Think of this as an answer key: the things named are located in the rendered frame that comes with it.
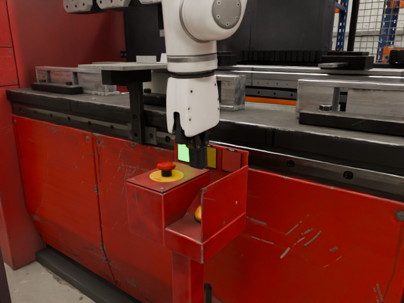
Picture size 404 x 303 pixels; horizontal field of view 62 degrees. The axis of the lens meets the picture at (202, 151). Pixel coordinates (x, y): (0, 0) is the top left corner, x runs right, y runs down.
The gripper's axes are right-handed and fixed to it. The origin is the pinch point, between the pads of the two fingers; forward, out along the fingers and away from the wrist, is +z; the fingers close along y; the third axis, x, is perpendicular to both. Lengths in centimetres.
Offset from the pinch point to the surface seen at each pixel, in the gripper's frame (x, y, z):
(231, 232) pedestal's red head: 4.7, -3.3, 16.7
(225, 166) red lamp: -0.4, -9.7, 5.7
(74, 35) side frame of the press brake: -122, -59, -22
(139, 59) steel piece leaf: -42, -27, -14
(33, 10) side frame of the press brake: -122, -40, -33
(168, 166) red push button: -8.4, -0.5, 4.0
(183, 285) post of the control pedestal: -4.3, 2.4, 30.5
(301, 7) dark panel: -16, -88, -27
